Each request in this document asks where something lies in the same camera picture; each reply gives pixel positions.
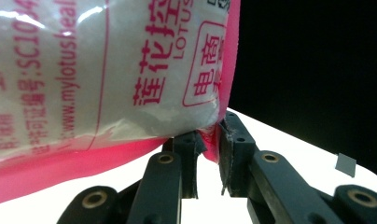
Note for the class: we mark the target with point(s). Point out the pink printed bag of granules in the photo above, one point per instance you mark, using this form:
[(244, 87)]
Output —
[(115, 77)]

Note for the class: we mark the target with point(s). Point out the grey table edge tab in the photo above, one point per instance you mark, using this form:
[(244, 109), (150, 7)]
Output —
[(346, 165)]

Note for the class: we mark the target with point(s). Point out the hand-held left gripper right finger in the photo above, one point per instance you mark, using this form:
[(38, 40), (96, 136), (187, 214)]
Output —
[(239, 168)]

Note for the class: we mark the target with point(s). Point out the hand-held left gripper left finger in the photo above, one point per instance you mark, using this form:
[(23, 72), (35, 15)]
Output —
[(188, 168)]

